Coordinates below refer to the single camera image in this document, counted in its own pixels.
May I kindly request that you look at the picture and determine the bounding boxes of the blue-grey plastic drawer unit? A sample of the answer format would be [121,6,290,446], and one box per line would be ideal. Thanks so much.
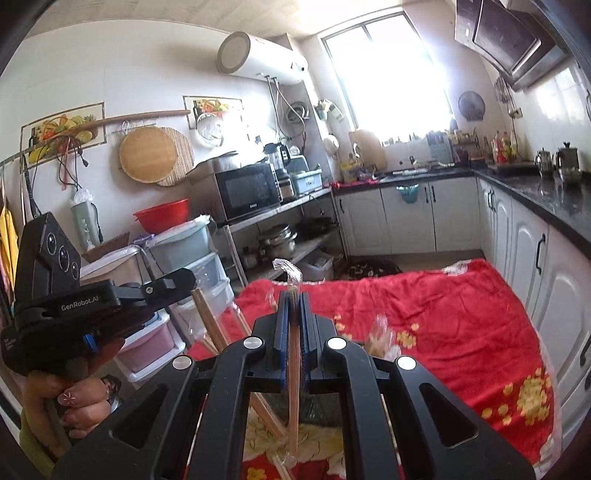
[134,217,236,342]

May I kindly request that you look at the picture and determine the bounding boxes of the steel cooking pots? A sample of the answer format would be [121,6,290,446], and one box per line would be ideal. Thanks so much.
[257,224,298,259]

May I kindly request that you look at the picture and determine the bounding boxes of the black range hood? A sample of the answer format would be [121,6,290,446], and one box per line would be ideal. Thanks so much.
[455,0,571,90]

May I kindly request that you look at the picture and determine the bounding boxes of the long wooden rolling pin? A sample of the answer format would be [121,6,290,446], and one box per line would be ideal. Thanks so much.
[65,109,191,137]

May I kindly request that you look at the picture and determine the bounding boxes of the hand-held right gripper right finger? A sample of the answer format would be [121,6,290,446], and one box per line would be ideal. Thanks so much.
[299,292,536,480]

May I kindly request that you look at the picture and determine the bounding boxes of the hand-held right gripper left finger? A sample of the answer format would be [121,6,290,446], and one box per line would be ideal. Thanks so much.
[51,292,293,480]

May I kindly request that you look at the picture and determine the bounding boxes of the red plastic basin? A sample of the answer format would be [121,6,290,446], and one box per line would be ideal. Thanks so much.
[133,198,190,234]

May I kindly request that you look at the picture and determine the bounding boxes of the large steel kettle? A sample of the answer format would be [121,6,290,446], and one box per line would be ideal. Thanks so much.
[555,142,583,181]

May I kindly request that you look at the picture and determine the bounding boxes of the black plastic utensil basket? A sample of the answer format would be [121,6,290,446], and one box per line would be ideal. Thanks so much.
[249,390,345,428]

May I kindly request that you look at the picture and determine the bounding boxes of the black microwave oven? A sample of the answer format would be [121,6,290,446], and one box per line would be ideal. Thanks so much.
[213,162,282,222]

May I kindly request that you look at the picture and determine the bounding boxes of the white water heater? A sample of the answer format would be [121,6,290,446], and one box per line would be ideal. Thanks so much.
[217,31,309,86]

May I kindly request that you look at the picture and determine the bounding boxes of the red floral blanket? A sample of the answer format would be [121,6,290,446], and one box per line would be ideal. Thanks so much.
[185,258,561,480]

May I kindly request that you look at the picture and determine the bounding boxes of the round woven mat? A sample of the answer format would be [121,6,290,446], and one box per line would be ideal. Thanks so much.
[157,127,195,188]

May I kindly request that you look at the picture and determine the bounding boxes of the teal plastic box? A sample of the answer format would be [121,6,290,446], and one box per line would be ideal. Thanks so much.
[291,168,323,195]

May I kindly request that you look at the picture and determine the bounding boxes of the small fruit wall picture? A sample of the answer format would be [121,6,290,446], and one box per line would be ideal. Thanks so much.
[183,95,243,130]

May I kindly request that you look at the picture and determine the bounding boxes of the white kitchen cabinets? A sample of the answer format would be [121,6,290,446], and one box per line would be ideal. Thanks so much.
[333,175,591,462]

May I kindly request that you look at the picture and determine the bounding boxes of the large fruit wall picture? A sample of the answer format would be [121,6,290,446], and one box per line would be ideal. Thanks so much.
[21,102,107,164]

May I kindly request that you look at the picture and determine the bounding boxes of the round wooden cutting board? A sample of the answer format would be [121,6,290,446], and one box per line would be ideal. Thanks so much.
[119,126,178,183]

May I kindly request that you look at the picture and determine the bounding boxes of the kitchen window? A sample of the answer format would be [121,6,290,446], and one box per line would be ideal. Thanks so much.
[321,14,455,139]

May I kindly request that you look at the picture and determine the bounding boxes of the dark stone countertop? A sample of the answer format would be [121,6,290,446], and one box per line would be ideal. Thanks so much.
[333,161,591,241]

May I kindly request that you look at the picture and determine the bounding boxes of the metal shelf rack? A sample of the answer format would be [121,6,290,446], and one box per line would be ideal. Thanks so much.
[224,187,349,287]

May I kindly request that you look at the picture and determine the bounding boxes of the dark round wall pan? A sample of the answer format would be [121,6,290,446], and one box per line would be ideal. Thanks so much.
[458,91,486,121]

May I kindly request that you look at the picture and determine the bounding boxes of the brown wicker tray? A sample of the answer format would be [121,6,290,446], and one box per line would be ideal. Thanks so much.
[82,232,131,264]

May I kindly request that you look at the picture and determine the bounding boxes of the person's left forearm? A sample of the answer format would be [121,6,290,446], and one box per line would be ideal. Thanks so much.
[18,415,61,479]

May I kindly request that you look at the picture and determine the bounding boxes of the white pastel plastic drawer unit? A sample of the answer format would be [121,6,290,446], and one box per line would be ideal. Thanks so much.
[81,247,185,384]

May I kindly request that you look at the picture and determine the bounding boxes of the condiment bottles group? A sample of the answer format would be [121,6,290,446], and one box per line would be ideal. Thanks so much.
[492,131,518,162]

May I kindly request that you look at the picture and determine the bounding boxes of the glass pot lid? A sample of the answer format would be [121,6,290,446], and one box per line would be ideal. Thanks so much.
[196,112,225,147]

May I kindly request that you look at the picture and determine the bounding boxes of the yellow cloth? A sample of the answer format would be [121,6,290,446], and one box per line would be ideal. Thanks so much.
[0,205,19,278]

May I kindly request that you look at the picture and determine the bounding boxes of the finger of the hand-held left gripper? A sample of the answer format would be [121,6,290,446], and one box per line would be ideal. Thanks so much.
[117,268,197,319]
[98,307,162,342]

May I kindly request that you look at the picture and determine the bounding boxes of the pale green bottle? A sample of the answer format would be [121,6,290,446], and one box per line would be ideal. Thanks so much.
[70,191,102,252]

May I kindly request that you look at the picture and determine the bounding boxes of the black blender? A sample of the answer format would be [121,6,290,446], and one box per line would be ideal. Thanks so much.
[263,142,291,178]

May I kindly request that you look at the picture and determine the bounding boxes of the blue hanging bin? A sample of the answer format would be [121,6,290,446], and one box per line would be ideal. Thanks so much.
[394,182,420,204]

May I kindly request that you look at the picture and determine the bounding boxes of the dark floral bag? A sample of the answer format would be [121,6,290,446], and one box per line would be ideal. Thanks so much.
[99,374,123,409]

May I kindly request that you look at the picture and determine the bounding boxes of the person's left hand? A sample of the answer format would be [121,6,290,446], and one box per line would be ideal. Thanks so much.
[21,342,125,457]

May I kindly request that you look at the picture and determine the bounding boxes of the dark patterned floor mat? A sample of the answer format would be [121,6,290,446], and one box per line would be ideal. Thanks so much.
[339,259,402,280]

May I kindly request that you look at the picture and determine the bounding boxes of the black hanging cables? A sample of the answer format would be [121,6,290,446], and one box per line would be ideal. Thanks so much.
[55,138,90,192]

